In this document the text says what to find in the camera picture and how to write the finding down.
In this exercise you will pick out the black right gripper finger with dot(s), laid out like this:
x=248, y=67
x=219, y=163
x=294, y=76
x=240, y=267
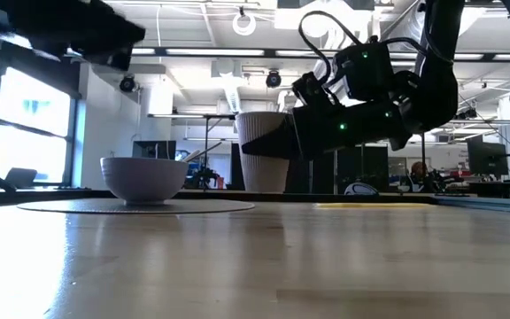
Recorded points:
x=272, y=144

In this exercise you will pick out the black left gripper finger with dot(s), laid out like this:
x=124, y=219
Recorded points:
x=113, y=40

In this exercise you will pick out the beige ribbed cup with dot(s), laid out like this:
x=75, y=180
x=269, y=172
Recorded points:
x=261, y=175

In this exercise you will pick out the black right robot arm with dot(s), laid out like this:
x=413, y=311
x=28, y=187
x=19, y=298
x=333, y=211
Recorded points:
x=436, y=66

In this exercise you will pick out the long ceiling light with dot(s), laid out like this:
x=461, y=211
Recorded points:
x=215, y=52
x=299, y=53
x=144, y=51

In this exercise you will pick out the white blue ball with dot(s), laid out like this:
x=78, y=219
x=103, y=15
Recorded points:
x=361, y=189

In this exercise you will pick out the round grey placemat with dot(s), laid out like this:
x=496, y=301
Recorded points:
x=215, y=207

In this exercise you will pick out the person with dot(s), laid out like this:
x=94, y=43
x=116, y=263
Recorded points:
x=419, y=170

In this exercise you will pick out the black monitor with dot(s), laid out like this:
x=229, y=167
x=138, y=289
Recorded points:
x=149, y=148
x=487, y=158

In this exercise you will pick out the large window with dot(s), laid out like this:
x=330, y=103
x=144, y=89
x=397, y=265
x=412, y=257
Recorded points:
x=33, y=146

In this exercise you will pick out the purple bowl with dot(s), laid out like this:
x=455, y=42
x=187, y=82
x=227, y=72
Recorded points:
x=144, y=179

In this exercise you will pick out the open laptop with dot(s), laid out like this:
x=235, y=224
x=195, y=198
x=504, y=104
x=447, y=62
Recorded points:
x=21, y=177

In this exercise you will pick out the black partition wall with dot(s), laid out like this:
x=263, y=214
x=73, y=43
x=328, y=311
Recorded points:
x=321, y=177

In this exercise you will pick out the black ceiling camera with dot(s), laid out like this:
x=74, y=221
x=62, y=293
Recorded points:
x=128, y=84
x=273, y=79

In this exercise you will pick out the black aluminium table frame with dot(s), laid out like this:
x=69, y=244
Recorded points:
x=281, y=195

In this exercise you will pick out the white ventilation duct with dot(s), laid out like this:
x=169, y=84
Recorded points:
x=228, y=84

